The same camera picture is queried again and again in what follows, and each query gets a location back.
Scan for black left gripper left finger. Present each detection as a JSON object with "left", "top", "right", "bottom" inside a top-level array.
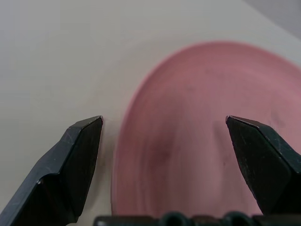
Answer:
[{"left": 0, "top": 115, "right": 104, "bottom": 226}]

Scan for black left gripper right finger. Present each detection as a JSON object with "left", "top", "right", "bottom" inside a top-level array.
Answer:
[{"left": 225, "top": 115, "right": 301, "bottom": 215}]

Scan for pink plate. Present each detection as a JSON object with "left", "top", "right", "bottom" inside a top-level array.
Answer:
[{"left": 110, "top": 40, "right": 301, "bottom": 217}]

